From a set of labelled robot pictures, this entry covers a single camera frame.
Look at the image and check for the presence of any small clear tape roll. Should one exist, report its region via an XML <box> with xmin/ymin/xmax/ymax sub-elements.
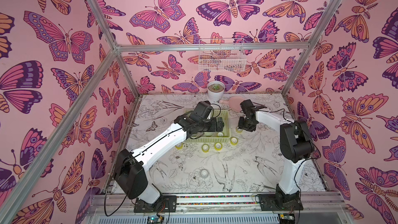
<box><xmin>200</xmin><ymin>169</ymin><xmax>209</xmax><ymax>178</ymax></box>

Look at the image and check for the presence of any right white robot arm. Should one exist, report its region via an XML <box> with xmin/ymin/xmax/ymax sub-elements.
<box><xmin>238</xmin><ymin>100</ymin><xmax>315</xmax><ymax>196</ymax></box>

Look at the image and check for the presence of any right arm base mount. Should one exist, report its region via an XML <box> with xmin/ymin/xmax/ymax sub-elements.
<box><xmin>256</xmin><ymin>191</ymin><xmax>304</xmax><ymax>211</ymax></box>

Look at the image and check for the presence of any pink plastic scoop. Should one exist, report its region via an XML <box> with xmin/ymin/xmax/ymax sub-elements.
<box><xmin>219</xmin><ymin>96</ymin><xmax>245</xmax><ymax>113</ymax></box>

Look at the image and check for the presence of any pale green storage basket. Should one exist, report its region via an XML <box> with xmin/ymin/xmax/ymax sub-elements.
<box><xmin>186</xmin><ymin>109</ymin><xmax>231</xmax><ymax>143</ymax></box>

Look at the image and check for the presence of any aluminium front rail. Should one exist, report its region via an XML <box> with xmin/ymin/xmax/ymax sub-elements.
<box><xmin>83</xmin><ymin>192</ymin><xmax>354</xmax><ymax>224</ymax></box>

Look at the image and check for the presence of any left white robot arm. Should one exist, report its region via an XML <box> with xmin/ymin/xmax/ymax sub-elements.
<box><xmin>112</xmin><ymin>101</ymin><xmax>224</xmax><ymax>204</ymax></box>

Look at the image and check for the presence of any white wire wall basket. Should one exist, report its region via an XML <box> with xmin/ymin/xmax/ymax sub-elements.
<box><xmin>198</xmin><ymin>42</ymin><xmax>247</xmax><ymax>73</ymax></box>

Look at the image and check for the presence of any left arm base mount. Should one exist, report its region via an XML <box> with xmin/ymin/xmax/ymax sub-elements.
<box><xmin>134</xmin><ymin>195</ymin><xmax>177</xmax><ymax>213</ymax></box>

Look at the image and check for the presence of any white potted succulent plant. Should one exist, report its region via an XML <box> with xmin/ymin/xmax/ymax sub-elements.
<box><xmin>207</xmin><ymin>80</ymin><xmax>225</xmax><ymax>103</ymax></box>

